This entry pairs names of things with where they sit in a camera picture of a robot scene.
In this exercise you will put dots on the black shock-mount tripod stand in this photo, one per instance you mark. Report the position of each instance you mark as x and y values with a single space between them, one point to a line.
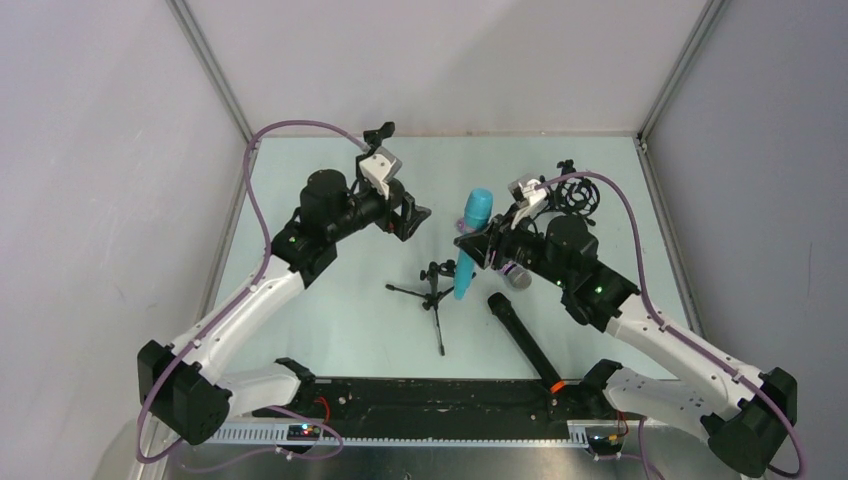
578 197

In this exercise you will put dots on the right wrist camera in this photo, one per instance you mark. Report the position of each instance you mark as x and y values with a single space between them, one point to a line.
530 198

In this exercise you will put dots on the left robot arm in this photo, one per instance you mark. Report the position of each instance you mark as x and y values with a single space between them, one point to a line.
184 385

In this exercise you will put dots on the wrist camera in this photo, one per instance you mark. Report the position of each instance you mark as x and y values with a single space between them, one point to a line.
379 168
530 198

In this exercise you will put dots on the black tripod mic stand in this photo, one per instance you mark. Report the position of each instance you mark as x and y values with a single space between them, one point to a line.
432 299

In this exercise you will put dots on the black round-base mic stand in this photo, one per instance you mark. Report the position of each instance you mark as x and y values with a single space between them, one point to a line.
375 138

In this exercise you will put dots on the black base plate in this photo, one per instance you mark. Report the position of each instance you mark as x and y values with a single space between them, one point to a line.
441 409

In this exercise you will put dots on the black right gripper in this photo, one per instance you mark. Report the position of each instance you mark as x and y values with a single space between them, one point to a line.
495 240

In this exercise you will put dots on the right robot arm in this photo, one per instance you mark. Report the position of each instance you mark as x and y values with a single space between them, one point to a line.
743 414

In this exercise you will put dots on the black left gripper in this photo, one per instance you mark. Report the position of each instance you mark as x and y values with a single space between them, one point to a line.
404 216

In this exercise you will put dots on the black microphone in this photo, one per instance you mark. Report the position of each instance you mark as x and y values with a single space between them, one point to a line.
501 307

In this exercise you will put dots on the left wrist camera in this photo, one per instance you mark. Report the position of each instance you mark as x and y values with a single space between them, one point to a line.
379 168

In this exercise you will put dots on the blue toy microphone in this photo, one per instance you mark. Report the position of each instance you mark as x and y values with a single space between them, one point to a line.
476 216

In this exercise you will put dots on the purple glitter microphone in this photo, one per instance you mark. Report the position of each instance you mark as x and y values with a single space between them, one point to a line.
515 276

